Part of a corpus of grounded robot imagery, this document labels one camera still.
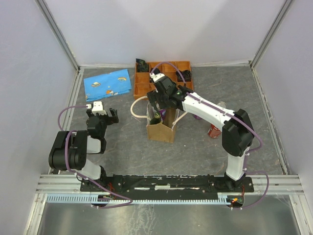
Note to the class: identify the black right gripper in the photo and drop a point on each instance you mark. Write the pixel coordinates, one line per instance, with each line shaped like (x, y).
(152, 97)

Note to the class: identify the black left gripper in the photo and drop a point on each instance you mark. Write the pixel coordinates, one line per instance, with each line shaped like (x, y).
(113, 119)

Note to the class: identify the green glass bottle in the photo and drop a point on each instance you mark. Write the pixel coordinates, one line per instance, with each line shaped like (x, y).
(156, 119)

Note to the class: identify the brown canvas bag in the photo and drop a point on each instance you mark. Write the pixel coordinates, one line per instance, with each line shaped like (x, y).
(165, 130)

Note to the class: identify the purple soda can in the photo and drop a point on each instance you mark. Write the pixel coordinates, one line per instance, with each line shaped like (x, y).
(162, 113)
(197, 117)

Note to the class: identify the red soda can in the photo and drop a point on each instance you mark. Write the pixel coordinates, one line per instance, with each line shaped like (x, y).
(214, 132)

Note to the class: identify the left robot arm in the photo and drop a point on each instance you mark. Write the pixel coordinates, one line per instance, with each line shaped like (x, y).
(81, 143)

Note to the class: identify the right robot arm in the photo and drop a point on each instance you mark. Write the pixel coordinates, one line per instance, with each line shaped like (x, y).
(236, 128)

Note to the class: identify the wooden compartment tray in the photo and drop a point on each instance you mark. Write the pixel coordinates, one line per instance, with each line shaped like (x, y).
(142, 84)

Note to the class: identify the dark rolled sock top-left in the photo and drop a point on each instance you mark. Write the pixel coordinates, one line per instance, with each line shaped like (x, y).
(141, 65)

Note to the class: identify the blue space-print cloth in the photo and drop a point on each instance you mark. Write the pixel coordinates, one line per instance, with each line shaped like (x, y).
(107, 85)

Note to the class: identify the black rolled sock right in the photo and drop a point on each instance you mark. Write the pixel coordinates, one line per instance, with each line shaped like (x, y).
(186, 75)

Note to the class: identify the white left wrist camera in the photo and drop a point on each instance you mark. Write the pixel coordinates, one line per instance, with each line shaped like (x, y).
(98, 107)

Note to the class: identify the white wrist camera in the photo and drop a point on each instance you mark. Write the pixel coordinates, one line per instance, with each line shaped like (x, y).
(98, 107)
(155, 75)

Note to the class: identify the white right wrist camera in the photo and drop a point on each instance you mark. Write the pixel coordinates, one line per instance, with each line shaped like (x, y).
(155, 75)

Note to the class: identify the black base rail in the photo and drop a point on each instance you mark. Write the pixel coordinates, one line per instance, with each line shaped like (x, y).
(135, 186)

